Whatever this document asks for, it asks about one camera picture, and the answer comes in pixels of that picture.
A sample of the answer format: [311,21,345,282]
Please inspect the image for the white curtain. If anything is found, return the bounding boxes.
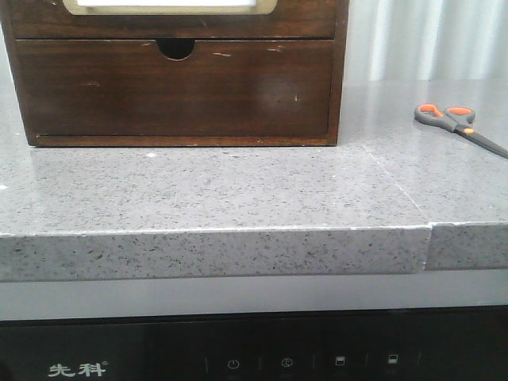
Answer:
[344,1,507,83]

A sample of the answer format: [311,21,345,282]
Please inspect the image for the grey orange scissors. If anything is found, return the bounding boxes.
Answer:
[414,103,507,159]

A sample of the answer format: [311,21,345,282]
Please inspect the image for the black appliance control panel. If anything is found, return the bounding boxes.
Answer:
[1,306,507,380]

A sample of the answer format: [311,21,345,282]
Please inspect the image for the dark wooden drawer cabinet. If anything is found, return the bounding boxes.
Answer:
[1,0,348,147]

